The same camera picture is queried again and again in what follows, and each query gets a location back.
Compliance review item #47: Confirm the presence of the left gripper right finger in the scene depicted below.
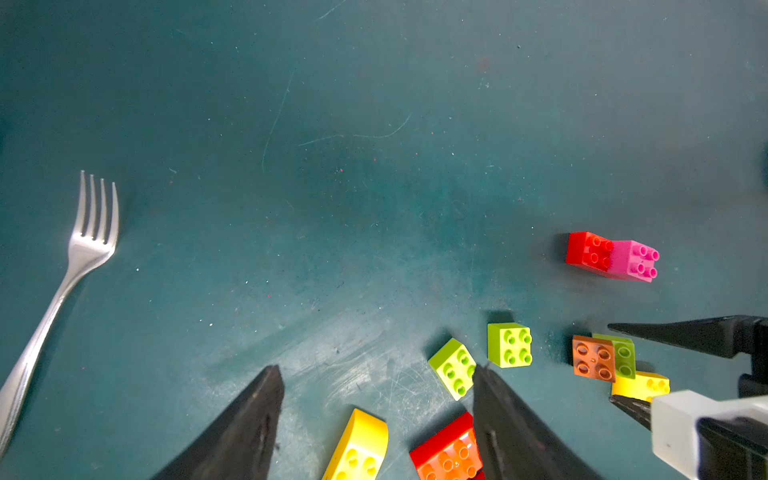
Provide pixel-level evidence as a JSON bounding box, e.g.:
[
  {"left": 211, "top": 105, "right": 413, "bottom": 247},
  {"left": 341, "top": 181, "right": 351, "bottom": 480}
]
[{"left": 473, "top": 366, "right": 600, "bottom": 479}]

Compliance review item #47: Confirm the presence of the red long lego brick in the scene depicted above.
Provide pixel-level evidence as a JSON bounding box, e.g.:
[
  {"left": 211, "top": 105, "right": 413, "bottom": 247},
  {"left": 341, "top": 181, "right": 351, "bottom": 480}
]
[{"left": 410, "top": 412, "right": 484, "bottom": 480}]

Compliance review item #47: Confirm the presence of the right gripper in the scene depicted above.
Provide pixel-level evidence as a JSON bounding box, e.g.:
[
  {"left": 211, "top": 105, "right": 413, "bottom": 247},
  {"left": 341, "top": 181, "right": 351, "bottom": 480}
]
[{"left": 608, "top": 315, "right": 767, "bottom": 479}]

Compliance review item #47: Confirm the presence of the pink lego brick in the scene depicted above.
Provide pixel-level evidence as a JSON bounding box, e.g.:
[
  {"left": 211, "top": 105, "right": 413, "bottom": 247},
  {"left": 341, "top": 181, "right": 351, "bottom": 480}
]
[{"left": 607, "top": 240, "right": 660, "bottom": 283}]

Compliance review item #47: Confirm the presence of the silver fork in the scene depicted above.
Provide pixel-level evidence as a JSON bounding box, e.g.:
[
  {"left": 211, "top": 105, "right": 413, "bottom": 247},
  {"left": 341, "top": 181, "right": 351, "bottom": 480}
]
[{"left": 1, "top": 172, "right": 120, "bottom": 452}]

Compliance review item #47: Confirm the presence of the orange lego brick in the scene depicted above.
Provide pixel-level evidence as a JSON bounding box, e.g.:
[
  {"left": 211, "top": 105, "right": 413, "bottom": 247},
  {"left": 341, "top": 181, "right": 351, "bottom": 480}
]
[{"left": 572, "top": 335, "right": 616, "bottom": 383}]

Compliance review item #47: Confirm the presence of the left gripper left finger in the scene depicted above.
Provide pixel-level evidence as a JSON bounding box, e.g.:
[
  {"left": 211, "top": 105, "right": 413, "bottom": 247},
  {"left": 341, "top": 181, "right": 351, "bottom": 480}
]
[{"left": 155, "top": 365, "right": 285, "bottom": 479}]

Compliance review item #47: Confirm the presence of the yellow curved lego brick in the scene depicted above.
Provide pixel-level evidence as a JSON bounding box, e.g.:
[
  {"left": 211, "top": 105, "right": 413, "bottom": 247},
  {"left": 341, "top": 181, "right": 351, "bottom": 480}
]
[{"left": 611, "top": 371, "right": 670, "bottom": 402}]

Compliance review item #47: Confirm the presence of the yellow lego brick left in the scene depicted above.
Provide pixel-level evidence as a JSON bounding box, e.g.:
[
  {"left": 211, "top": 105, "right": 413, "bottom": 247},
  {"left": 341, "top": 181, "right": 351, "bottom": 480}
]
[{"left": 322, "top": 409, "right": 389, "bottom": 480}]

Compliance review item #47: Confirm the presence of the green lego brick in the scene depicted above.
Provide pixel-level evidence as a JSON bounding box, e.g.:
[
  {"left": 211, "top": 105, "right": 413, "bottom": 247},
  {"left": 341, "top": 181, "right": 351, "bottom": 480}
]
[
  {"left": 487, "top": 323, "right": 532, "bottom": 368},
  {"left": 428, "top": 338, "right": 476, "bottom": 400},
  {"left": 592, "top": 333, "right": 636, "bottom": 379}
]

